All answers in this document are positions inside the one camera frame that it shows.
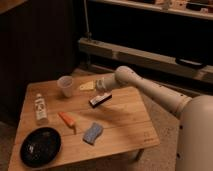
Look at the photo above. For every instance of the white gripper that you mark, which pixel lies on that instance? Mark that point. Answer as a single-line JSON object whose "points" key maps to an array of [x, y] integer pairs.
{"points": [[105, 84]]}

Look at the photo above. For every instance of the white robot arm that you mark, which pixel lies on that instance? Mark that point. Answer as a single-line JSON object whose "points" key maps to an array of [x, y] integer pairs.
{"points": [[195, 138]]}

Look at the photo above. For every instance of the wooden low table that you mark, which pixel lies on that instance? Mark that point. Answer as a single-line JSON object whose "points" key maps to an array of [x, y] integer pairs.
{"points": [[124, 118]]}

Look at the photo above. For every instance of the blue sponge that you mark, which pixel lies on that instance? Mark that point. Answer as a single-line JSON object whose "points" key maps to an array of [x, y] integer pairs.
{"points": [[92, 133]]}

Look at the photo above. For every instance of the vertical metal pole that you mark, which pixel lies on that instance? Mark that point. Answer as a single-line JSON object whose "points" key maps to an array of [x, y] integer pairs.
{"points": [[88, 33]]}

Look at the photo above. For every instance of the orange carrot toy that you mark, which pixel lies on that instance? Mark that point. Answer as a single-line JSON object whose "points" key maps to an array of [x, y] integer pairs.
{"points": [[68, 120]]}

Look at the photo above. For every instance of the white plastic bottle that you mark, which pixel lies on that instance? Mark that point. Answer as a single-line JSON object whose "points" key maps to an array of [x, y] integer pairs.
{"points": [[40, 109]]}

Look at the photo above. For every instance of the black round plate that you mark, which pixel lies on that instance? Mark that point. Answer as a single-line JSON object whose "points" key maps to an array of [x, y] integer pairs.
{"points": [[40, 147]]}

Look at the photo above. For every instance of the white shelf rail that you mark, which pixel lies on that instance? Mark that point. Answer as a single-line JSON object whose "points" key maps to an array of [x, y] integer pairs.
{"points": [[144, 59]]}

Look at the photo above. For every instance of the black handle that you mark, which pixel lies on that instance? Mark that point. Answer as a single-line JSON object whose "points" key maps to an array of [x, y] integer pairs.
{"points": [[192, 65]]}

